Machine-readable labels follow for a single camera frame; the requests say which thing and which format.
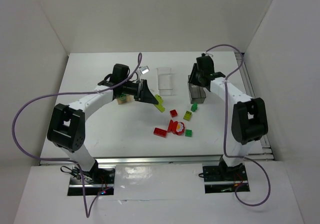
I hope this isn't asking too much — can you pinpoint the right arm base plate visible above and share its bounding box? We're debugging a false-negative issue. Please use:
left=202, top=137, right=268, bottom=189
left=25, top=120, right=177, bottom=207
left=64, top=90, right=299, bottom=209
left=198, top=165, right=250, bottom=194

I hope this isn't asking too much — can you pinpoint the green lego near flower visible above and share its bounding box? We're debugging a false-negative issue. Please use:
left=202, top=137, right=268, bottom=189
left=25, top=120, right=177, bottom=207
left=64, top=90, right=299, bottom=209
left=185, top=129, right=193, bottom=137

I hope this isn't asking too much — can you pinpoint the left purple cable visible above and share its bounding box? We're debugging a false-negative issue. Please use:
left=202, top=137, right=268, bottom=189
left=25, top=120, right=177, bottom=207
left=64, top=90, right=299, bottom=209
left=11, top=52, right=143, bottom=218

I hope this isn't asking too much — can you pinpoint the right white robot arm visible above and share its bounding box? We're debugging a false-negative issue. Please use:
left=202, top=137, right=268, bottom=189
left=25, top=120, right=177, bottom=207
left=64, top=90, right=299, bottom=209
left=188, top=53, right=268, bottom=178

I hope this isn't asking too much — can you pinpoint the lime stepped lego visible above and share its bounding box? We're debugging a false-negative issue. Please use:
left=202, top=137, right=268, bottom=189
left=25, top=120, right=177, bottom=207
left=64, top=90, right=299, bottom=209
left=154, top=94, right=165, bottom=113

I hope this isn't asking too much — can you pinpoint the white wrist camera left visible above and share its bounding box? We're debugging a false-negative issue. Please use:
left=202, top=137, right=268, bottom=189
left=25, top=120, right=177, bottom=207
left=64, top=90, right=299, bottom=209
left=138, top=65, right=150, bottom=75

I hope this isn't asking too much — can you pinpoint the small red square lego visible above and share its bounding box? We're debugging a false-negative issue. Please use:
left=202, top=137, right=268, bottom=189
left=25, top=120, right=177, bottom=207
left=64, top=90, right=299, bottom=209
left=170, top=109, right=178, bottom=118

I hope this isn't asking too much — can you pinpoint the aluminium rail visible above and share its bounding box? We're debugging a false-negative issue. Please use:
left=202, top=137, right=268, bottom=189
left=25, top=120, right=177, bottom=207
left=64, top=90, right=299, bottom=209
left=40, top=153, right=275, bottom=166
left=239, top=62, right=273, bottom=156

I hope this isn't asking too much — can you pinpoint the grey translucent container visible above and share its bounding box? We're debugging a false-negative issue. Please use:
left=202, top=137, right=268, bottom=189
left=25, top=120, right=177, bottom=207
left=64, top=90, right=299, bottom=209
left=188, top=82, right=207, bottom=104

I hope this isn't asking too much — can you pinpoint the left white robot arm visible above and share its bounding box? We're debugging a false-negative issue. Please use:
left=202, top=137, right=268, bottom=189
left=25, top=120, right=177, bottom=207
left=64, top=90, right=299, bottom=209
left=47, top=63, right=159, bottom=180

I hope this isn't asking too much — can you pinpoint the green lego near right gripper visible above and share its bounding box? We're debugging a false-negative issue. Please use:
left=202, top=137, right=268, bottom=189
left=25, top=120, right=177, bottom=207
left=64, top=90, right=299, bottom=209
left=191, top=103, right=198, bottom=112

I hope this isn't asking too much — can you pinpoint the red rectangular lego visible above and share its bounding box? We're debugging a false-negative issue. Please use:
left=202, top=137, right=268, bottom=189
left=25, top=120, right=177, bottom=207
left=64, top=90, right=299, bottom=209
left=153, top=127, right=167, bottom=138

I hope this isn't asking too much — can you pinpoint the green lego under plate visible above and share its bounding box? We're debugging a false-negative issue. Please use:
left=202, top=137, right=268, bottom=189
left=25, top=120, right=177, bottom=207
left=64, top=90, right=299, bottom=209
left=118, top=94, right=127, bottom=102

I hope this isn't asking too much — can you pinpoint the red flower lego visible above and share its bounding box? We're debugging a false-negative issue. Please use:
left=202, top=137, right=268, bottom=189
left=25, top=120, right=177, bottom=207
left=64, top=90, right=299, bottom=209
left=167, top=120, right=186, bottom=136

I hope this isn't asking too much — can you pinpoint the clear plastic container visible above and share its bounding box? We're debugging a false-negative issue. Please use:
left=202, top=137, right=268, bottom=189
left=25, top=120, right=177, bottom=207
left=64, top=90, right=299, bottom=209
left=157, top=67, right=174, bottom=96

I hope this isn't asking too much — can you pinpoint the aluminium rail right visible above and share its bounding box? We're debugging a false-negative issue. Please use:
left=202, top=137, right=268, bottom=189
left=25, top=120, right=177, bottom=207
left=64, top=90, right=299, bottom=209
left=239, top=62, right=273, bottom=156

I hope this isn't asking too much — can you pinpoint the aluminium rail front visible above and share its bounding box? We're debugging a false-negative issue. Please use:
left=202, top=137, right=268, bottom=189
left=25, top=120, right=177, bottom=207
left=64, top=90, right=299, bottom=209
left=40, top=153, right=275, bottom=166

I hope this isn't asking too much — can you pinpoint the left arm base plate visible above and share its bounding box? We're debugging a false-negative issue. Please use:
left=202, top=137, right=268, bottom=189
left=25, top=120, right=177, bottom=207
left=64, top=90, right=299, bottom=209
left=60, top=166, right=116, bottom=197

